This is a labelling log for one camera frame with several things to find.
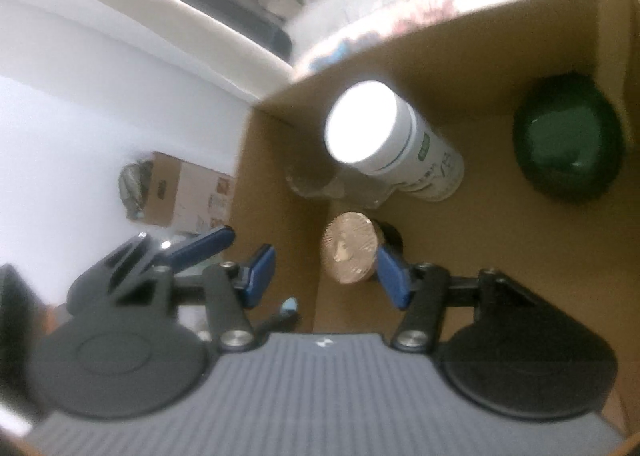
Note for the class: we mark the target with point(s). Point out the dark slatted panel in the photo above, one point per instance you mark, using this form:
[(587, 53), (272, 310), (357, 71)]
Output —
[(225, 11)]

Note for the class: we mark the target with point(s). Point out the dark green bag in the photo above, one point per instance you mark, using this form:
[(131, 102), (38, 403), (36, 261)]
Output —
[(134, 188)]

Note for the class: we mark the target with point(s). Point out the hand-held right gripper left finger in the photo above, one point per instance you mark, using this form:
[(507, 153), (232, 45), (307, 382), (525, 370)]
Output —
[(260, 276)]

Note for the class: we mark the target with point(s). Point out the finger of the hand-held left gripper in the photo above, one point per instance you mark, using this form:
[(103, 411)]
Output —
[(290, 308), (202, 245)]

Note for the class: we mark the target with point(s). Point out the small printed cardboard box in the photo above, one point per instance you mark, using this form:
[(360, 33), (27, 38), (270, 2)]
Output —
[(185, 191)]

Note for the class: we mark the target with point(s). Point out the clear glass cup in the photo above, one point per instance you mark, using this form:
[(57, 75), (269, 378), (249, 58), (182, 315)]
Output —
[(312, 183)]

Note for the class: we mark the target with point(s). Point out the dark green bowl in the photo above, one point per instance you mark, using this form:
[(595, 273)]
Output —
[(567, 141)]

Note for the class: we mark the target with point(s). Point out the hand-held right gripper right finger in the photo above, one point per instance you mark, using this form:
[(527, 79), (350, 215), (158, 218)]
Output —
[(392, 276)]

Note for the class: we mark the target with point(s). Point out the white capped plastic bottle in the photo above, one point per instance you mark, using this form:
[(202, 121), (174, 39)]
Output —
[(370, 121)]

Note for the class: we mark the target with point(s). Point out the jar with rose gold lid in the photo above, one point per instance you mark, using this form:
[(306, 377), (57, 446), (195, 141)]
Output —
[(350, 246)]

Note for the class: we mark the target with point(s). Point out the large brown cardboard box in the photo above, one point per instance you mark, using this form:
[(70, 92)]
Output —
[(500, 246)]

